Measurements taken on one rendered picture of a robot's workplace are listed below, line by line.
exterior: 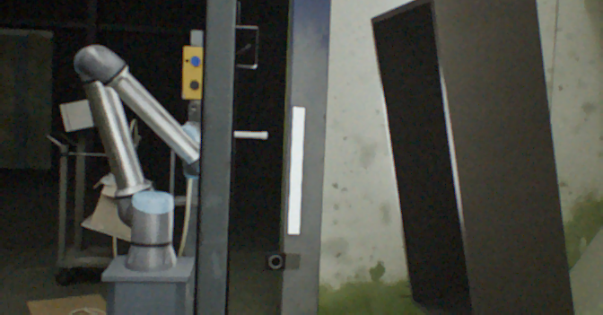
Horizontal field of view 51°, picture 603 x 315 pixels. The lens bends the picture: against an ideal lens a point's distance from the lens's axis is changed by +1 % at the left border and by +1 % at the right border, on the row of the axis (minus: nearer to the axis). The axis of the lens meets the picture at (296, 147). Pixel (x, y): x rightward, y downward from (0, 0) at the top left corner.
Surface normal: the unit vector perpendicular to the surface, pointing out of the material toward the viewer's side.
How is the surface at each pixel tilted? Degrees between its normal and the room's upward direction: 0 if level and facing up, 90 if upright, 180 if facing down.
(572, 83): 90
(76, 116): 90
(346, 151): 90
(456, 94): 90
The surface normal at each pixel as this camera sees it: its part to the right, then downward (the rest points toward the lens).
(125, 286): 0.11, 0.06
